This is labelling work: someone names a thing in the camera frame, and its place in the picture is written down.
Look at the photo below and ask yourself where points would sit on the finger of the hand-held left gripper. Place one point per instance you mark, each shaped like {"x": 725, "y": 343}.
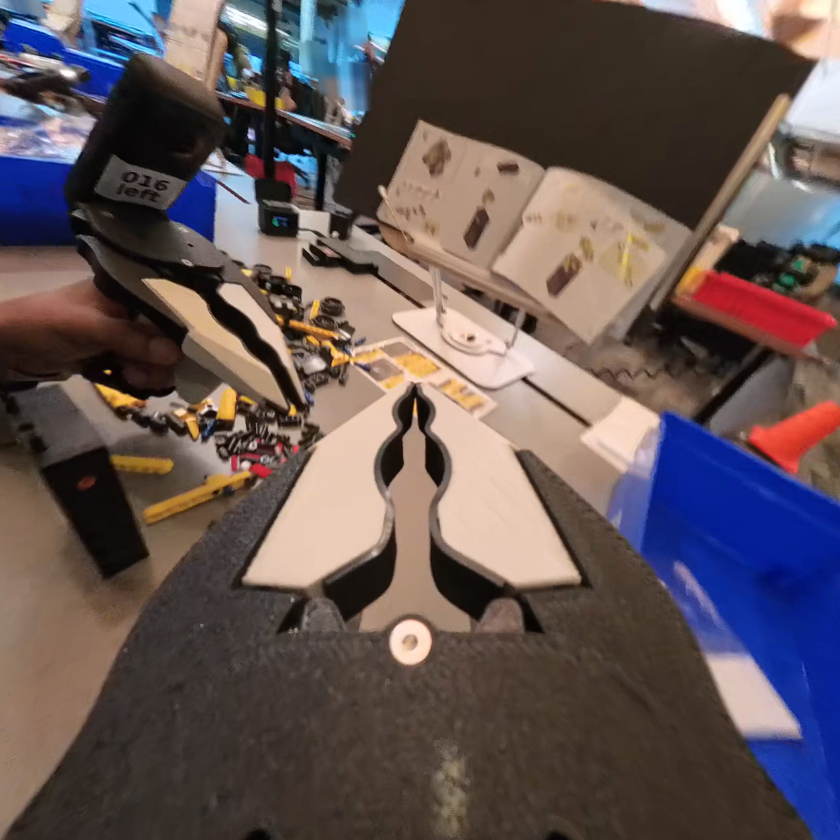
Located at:
{"x": 246, "y": 305}
{"x": 216, "y": 341}

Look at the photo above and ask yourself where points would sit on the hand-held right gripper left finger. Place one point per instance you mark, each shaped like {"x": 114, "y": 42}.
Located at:
{"x": 321, "y": 518}

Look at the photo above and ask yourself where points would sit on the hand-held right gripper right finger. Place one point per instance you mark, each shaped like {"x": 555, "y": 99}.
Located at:
{"x": 505, "y": 518}

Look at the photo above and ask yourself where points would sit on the pile of small toy parts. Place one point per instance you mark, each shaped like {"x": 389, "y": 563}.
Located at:
{"x": 262, "y": 433}

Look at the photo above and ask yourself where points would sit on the person's left hand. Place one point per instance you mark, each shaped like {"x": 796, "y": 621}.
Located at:
{"x": 65, "y": 334}

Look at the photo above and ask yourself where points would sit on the small black display device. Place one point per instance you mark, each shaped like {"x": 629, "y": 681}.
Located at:
{"x": 279, "y": 220}

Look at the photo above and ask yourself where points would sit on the black lamp stand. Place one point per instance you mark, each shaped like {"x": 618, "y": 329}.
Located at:
{"x": 272, "y": 98}

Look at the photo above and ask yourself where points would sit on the small black holder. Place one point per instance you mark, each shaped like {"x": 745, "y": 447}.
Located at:
{"x": 341, "y": 224}

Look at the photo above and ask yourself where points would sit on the long yellow toy beam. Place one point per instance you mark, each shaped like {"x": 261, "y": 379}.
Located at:
{"x": 190, "y": 499}

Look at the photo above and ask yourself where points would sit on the printed paper sheet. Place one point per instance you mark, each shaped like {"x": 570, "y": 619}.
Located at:
{"x": 620, "y": 433}

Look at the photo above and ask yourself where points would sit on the short yellow toy beam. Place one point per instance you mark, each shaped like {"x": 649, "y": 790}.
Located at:
{"x": 141, "y": 464}

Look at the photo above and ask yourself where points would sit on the blue plastic bin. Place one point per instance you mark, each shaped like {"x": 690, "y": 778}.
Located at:
{"x": 741, "y": 558}
{"x": 26, "y": 203}

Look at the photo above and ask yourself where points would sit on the white book stand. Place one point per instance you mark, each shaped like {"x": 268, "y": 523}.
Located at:
{"x": 472, "y": 367}

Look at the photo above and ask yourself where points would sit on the yellow black sticker sheet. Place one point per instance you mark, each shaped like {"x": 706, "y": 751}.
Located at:
{"x": 407, "y": 364}

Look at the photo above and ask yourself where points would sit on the black toy battery box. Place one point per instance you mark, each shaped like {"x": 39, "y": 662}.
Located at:
{"x": 85, "y": 499}

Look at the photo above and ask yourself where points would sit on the open instruction booklet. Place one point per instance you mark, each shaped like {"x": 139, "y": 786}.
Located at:
{"x": 590, "y": 262}

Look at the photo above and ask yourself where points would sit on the orange cone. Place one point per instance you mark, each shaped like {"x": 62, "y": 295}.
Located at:
{"x": 794, "y": 436}

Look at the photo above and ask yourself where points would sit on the red plastic bin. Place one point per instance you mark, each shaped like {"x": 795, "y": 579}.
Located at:
{"x": 754, "y": 305}

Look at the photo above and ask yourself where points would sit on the black toy vehicle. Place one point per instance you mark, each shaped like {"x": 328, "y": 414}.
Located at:
{"x": 787, "y": 266}

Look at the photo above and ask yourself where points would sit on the black partition board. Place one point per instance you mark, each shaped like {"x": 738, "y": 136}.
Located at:
{"x": 558, "y": 85}

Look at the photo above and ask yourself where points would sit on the black flat bracket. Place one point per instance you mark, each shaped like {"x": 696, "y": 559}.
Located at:
{"x": 348, "y": 256}

